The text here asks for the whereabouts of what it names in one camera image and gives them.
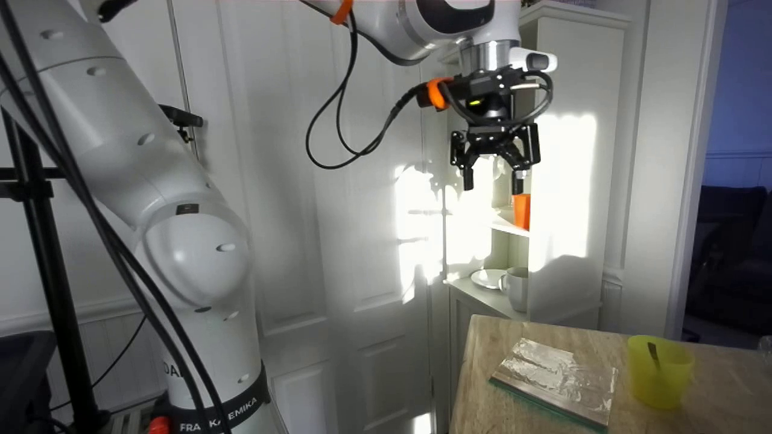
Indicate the dark sofa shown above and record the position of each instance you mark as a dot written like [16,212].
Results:
[738,250]

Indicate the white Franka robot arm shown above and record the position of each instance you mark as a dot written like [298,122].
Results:
[122,159]

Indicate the yellow plastic cup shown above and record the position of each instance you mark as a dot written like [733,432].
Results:
[659,381]

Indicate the orange cup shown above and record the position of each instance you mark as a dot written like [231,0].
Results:
[522,212]

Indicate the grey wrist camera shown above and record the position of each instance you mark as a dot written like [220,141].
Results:
[531,59]

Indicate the red stop button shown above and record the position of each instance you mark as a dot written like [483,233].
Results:
[161,425]

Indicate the black box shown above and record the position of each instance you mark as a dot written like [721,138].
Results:
[22,381]

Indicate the dark spoon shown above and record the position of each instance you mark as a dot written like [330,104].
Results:
[655,363]

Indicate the white shelf cabinet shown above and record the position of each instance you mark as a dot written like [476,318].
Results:
[581,159]

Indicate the white panel door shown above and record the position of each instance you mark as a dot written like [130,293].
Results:
[347,267]

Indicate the white plate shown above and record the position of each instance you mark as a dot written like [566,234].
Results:
[489,281]

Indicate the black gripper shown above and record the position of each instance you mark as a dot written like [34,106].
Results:
[485,110]

